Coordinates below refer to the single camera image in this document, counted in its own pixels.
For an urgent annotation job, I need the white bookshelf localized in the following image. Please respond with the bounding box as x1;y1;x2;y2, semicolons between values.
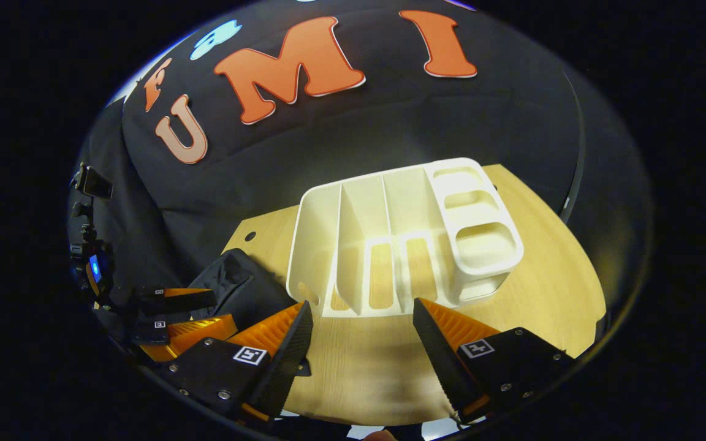
285;157;525;319

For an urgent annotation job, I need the black backdrop cloth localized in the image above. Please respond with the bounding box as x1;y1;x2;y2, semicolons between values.
74;0;651;368

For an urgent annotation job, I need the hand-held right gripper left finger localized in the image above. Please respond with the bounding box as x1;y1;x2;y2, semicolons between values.
156;300;314;432

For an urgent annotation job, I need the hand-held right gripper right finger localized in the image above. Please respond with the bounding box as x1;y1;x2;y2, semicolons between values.
412;298;578;427

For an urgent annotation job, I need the black schoolbag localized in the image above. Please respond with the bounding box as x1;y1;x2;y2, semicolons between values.
196;247;313;378

